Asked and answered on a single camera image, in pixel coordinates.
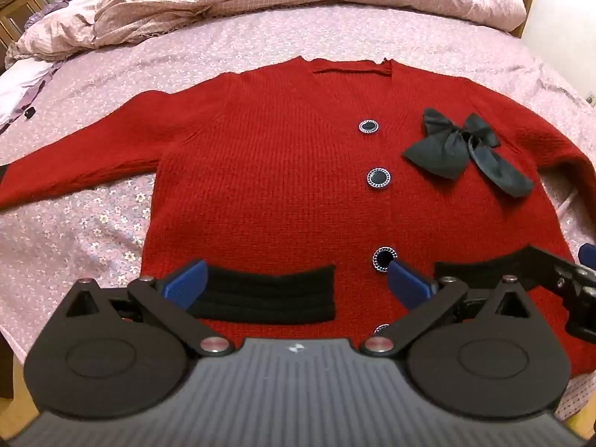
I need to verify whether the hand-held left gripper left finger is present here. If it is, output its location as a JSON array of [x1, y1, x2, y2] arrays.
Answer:
[[63, 260, 235, 359]]

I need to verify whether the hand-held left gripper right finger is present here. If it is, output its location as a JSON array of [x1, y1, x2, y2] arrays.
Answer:
[[359, 260, 537, 358]]

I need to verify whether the red knit cardigan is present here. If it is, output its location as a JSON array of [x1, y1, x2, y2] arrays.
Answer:
[[0, 56, 596, 378]]

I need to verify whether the pink floral bed sheet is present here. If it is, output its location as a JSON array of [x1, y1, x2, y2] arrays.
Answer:
[[0, 4, 596, 424]]

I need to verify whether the wooden headboard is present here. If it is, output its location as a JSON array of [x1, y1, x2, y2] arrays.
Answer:
[[466, 0, 541, 40], [0, 0, 110, 73]]

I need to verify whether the lilac ruffled pillow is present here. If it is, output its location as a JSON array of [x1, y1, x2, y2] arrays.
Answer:
[[0, 0, 110, 133]]

